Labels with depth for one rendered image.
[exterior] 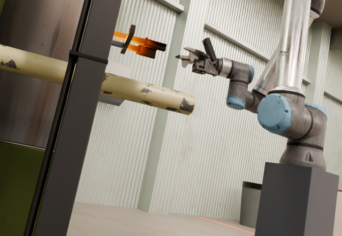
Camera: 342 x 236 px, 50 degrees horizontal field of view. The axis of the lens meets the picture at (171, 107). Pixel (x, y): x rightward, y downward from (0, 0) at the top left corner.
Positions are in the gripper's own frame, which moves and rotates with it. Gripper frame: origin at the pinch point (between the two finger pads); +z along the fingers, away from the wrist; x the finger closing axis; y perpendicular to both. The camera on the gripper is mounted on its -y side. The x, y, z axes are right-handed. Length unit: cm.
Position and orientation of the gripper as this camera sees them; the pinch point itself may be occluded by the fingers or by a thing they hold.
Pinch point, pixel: (179, 51)
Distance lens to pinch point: 169.9
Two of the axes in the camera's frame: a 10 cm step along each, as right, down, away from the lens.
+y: -1.9, 9.7, -1.8
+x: -2.3, 1.3, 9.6
